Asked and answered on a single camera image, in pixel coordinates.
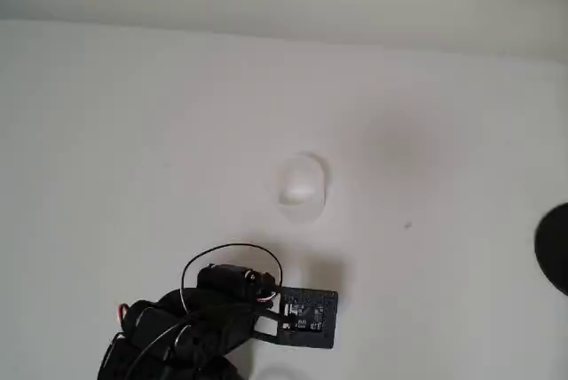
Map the small clear plastic cup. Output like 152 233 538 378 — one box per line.
277 151 333 226

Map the black round object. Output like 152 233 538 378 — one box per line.
534 202 568 297

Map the thin black cable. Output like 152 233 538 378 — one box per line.
126 242 284 380

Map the black camera circuit board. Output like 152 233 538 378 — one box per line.
252 289 339 350

